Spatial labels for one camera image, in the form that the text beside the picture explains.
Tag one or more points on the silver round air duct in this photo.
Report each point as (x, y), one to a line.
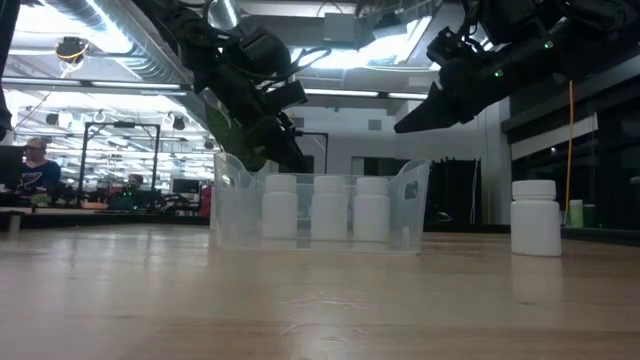
(225, 12)

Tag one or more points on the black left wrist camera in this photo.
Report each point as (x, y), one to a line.
(265, 50)

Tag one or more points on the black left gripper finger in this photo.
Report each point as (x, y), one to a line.
(295, 132)
(280, 147)

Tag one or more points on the pale green cup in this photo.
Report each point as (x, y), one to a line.
(576, 214)

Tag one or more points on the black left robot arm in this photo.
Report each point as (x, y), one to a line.
(175, 25)

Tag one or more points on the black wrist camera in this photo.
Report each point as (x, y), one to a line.
(450, 47)
(265, 50)

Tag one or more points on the person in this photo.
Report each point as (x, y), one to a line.
(40, 175)
(135, 181)

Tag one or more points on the black cabinet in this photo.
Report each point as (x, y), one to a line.
(455, 190)

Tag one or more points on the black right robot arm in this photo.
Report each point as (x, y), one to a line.
(575, 30)

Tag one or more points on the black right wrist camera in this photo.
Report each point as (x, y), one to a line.
(450, 47)

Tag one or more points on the black stand frame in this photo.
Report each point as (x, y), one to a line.
(124, 124)

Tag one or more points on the linear ceiling light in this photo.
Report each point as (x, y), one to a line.
(340, 93)
(135, 85)

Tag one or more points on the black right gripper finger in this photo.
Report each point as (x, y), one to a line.
(440, 120)
(440, 100)

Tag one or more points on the dark cup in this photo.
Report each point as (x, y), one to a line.
(590, 216)

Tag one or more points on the green leafy plant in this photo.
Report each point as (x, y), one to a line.
(235, 145)

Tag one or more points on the black monitor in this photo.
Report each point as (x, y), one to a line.
(10, 167)
(306, 164)

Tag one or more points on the white pill bottle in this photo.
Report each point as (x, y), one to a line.
(328, 212)
(371, 215)
(280, 212)
(535, 225)

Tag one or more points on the clear plastic basket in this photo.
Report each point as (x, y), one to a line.
(240, 220)

